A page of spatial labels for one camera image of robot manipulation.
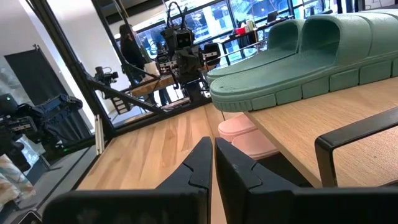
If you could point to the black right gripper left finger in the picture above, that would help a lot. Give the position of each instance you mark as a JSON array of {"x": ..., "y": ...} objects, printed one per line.
[{"x": 186, "y": 199}]

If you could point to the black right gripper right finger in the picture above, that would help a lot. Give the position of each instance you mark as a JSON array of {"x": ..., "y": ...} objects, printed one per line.
[{"x": 264, "y": 202}]

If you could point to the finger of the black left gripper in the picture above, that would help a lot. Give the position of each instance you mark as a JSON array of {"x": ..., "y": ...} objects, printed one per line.
[
  {"x": 201, "y": 87},
  {"x": 182, "y": 82}
]

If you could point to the green rubber slide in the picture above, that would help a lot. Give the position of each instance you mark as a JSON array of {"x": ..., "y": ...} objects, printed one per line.
[
  {"x": 295, "y": 71},
  {"x": 239, "y": 70}
]

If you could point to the pink rubber slide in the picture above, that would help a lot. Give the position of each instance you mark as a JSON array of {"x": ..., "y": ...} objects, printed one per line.
[
  {"x": 255, "y": 144},
  {"x": 236, "y": 126}
]

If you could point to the wooden shelf with black frame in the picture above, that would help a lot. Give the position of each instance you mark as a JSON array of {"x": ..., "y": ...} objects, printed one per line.
[{"x": 311, "y": 130}]

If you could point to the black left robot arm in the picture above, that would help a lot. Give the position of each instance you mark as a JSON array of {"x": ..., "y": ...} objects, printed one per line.
[{"x": 211, "y": 54}]

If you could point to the wooden background table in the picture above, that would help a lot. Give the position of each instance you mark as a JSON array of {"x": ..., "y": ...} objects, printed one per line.
[{"x": 152, "y": 85}]

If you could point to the red background box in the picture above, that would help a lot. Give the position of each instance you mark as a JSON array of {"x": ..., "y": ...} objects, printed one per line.
[{"x": 240, "y": 31}]

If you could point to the person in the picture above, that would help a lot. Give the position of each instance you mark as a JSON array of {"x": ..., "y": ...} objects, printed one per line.
[{"x": 130, "y": 49}]

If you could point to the black background equipment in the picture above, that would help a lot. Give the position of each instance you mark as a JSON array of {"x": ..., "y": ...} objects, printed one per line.
[{"x": 46, "y": 115}]

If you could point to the patterned cloth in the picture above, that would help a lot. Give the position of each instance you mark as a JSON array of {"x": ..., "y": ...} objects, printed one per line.
[{"x": 12, "y": 180}]

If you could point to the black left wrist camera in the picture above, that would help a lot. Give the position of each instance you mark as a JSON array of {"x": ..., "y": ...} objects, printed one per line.
[{"x": 182, "y": 39}]

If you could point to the black camera on frame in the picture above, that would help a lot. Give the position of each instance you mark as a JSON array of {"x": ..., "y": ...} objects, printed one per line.
[{"x": 105, "y": 76}]

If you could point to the white bracket strip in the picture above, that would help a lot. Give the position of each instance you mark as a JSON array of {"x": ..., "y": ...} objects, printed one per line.
[{"x": 99, "y": 133}]

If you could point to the black metal rig frame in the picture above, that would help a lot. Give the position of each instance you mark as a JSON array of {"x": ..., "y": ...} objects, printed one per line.
[{"x": 77, "y": 71}]

